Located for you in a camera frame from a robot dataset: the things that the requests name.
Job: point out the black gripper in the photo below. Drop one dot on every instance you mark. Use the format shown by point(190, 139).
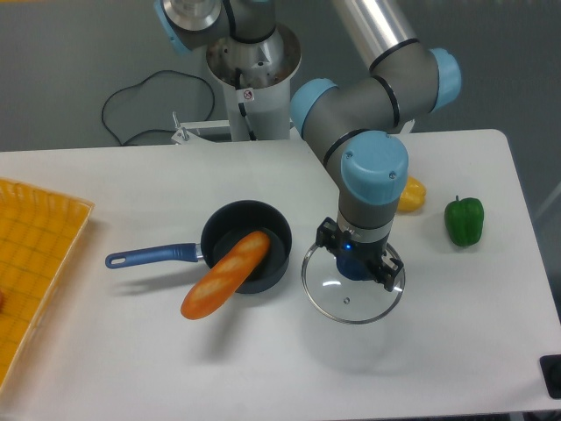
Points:
point(365, 246)

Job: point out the glass pot lid blue knob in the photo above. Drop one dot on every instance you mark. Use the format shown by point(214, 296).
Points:
point(347, 301)

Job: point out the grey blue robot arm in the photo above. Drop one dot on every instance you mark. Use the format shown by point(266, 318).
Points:
point(348, 129)

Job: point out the yellow bell pepper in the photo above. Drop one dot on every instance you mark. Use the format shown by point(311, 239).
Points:
point(413, 196)

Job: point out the green bell pepper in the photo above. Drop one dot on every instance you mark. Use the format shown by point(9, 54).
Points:
point(464, 220)

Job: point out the orange toy baguette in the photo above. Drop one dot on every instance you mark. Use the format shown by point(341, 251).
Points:
point(222, 281)

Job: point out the dark blue saucepan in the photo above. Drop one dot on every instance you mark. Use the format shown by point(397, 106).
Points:
point(223, 230)

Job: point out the black device at table edge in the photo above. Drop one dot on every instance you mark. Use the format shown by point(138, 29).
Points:
point(551, 368)

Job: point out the yellow woven basket tray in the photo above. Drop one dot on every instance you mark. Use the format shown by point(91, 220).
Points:
point(39, 230)

